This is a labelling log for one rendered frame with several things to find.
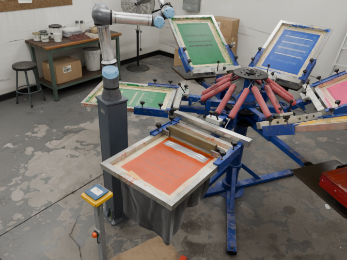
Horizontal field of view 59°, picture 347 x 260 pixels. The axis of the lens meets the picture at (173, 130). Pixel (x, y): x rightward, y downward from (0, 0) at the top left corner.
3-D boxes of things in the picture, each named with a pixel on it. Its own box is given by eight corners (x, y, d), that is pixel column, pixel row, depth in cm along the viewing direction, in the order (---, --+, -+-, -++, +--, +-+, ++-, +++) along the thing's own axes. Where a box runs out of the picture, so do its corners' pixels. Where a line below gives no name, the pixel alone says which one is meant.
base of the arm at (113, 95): (97, 96, 234) (97, 83, 229) (115, 92, 242) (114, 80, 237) (107, 103, 224) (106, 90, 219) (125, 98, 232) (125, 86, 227)
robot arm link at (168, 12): (161, 10, 216) (173, 5, 216) (159, 8, 225) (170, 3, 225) (166, 21, 220) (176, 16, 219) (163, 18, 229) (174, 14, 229)
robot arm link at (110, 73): (102, 88, 222) (101, 70, 215) (103, 81, 233) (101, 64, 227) (119, 88, 224) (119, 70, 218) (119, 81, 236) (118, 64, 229)
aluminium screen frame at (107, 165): (171, 211, 168) (171, 206, 166) (100, 167, 198) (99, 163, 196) (238, 151, 222) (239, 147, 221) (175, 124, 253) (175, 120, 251)
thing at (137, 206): (168, 247, 199) (171, 197, 177) (120, 214, 222) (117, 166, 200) (171, 244, 201) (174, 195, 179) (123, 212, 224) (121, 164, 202)
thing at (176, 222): (170, 245, 200) (174, 195, 179) (166, 242, 202) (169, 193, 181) (208, 207, 232) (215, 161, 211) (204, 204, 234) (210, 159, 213)
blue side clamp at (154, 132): (154, 142, 230) (154, 134, 226) (149, 139, 233) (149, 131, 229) (178, 127, 251) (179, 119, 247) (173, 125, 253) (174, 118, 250)
